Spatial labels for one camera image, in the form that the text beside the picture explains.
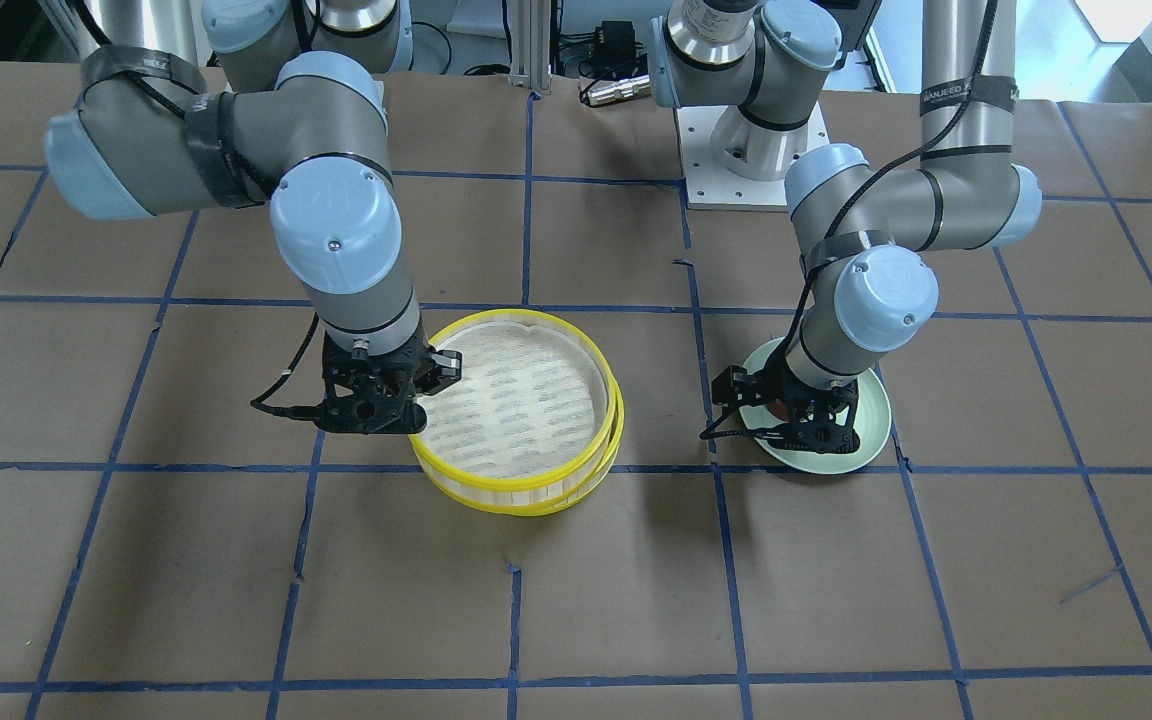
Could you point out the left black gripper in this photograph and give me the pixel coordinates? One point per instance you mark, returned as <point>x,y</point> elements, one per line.
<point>736,385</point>

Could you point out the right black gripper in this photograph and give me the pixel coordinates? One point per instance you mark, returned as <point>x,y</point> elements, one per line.
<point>439,370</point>

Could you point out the yellow steamer basket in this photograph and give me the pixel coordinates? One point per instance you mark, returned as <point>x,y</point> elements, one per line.
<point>530,417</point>
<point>595,477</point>

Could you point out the brown bun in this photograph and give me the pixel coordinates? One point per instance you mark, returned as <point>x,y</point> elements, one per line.
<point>780,409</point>

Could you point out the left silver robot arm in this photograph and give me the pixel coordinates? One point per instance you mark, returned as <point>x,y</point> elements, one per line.
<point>862,231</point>

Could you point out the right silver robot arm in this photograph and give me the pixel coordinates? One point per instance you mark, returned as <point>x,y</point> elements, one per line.
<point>301,130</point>

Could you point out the green plate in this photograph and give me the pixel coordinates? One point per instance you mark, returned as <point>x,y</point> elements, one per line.
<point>873,424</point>

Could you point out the silver cylindrical connector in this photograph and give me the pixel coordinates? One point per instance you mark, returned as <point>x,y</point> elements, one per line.
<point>606,92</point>

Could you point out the black power adapter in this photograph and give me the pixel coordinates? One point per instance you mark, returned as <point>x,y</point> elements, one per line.
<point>614,45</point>

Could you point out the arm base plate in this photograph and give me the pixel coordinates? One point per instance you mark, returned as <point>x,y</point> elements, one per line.
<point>733,164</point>

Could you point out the aluminium frame post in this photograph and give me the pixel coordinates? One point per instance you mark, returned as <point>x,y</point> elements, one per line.
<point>529,25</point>

